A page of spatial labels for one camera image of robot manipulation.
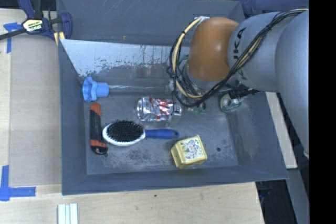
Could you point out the clear plastic bottle red print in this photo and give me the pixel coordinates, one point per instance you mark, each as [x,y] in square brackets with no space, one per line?
[153,110]

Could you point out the green and white tape roll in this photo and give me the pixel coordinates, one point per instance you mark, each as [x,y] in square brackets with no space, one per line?
[229,105]

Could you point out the blue and white hairbrush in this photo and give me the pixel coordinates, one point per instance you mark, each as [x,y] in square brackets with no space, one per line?
[123,133]

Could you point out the yellow floral tin box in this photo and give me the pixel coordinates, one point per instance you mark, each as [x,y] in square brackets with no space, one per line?
[189,151]

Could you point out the blue plastic knob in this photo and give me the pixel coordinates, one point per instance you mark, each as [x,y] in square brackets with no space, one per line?
[95,89]

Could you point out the grey metal bin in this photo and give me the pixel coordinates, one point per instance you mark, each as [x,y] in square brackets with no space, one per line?
[131,21]

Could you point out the orange and black utility knife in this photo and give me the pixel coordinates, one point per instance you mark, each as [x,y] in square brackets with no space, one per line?
[95,128]

